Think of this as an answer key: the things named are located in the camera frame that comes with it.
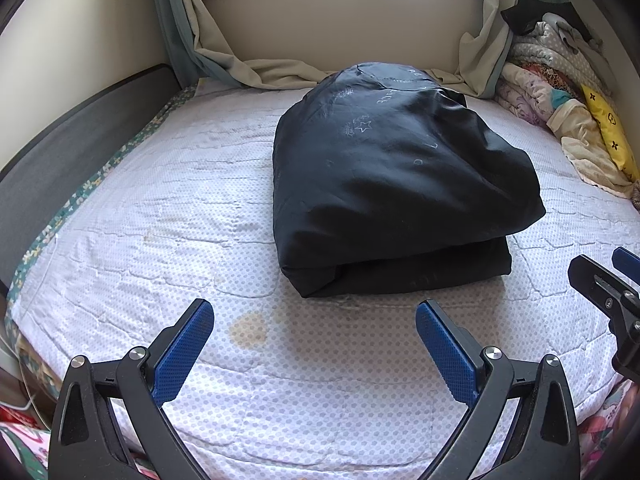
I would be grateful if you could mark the pink floral quilt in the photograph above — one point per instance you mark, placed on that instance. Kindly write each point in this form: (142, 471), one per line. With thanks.
(525, 95)

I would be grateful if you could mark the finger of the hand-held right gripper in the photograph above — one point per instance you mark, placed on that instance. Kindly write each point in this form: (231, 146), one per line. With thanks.
(587, 272)
(627, 262)

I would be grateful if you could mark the beige curtain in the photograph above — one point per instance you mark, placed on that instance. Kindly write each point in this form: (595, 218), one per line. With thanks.
(270, 72)
(485, 55)

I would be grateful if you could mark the teal floral bed sheet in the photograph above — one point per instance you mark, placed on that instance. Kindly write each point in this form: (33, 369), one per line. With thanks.
(100, 170)

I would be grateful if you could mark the dark blue buttoned jacket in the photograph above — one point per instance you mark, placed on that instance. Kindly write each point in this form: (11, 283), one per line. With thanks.
(400, 175)

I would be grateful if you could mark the pink printed pajama pants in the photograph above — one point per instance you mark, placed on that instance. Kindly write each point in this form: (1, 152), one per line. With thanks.
(20, 452)

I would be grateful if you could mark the black cloth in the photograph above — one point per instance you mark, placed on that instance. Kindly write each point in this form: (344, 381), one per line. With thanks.
(530, 12)

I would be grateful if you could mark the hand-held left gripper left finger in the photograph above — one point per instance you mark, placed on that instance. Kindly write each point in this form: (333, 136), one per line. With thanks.
(185, 345)

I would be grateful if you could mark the white quilted bed pad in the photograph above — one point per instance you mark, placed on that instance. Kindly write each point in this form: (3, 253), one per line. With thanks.
(175, 210)

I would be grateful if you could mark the brown knitted cloth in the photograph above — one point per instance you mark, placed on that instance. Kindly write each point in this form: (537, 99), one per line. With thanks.
(636, 201)

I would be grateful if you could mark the cream blanket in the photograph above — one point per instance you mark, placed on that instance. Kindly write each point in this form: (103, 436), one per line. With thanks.
(585, 145)

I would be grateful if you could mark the grey polka dot blanket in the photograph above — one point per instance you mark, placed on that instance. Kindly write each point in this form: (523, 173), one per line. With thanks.
(550, 50)

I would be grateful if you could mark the yellow patterned pillow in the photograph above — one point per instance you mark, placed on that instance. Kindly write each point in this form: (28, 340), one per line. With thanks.
(610, 120)

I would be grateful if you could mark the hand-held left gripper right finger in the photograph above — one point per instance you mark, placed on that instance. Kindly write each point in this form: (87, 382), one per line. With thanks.
(445, 350)

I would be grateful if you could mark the dark grey bed board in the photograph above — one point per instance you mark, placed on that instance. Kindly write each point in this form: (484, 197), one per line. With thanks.
(75, 125)

